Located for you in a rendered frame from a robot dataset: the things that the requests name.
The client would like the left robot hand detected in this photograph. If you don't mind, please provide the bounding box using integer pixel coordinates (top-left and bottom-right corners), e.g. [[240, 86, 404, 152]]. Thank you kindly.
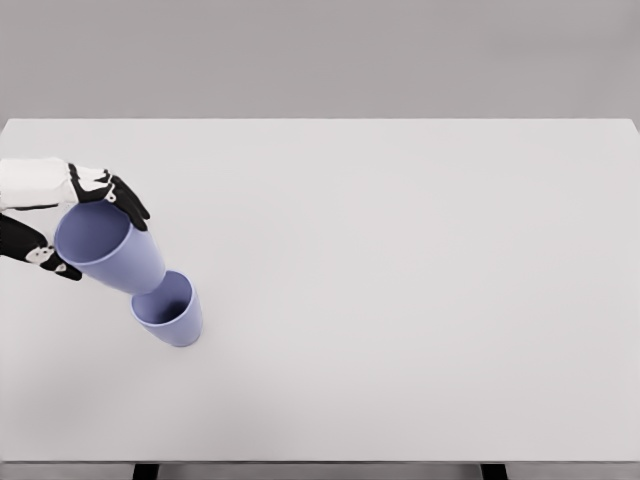
[[0, 157, 151, 282]]

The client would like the lavender blue cup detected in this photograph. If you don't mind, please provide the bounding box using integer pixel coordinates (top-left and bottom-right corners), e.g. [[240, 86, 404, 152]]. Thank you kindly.
[[53, 200, 168, 296], [130, 270, 204, 349]]

